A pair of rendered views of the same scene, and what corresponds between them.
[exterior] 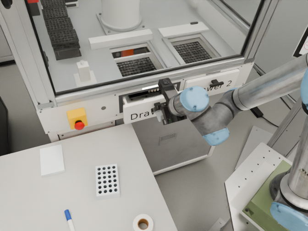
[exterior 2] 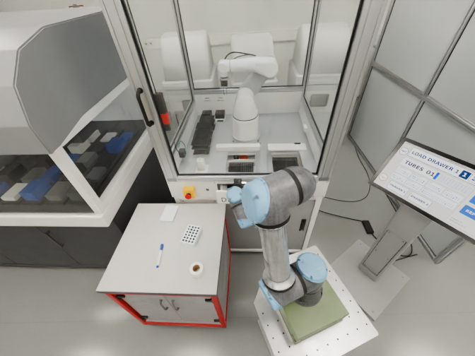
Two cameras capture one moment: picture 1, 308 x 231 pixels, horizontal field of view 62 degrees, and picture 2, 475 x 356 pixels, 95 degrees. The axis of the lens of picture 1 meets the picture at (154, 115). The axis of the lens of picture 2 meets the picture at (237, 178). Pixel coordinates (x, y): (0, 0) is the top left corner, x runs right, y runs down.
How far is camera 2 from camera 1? 0.52 m
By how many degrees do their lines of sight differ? 23
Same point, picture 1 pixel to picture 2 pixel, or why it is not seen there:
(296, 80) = not seen: hidden behind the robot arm
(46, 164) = (165, 215)
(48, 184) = (161, 226)
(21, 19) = (159, 132)
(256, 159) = not seen: hidden behind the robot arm
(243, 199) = not seen: hidden behind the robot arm
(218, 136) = (243, 222)
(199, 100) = (234, 196)
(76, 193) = (172, 236)
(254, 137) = (355, 249)
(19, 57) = (157, 150)
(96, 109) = (202, 188)
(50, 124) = (174, 192)
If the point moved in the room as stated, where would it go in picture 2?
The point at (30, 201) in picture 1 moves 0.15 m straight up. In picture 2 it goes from (148, 232) to (139, 217)
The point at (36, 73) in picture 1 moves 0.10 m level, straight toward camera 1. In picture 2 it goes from (166, 160) to (162, 171)
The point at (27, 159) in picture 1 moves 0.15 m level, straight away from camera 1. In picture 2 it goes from (157, 209) to (157, 193)
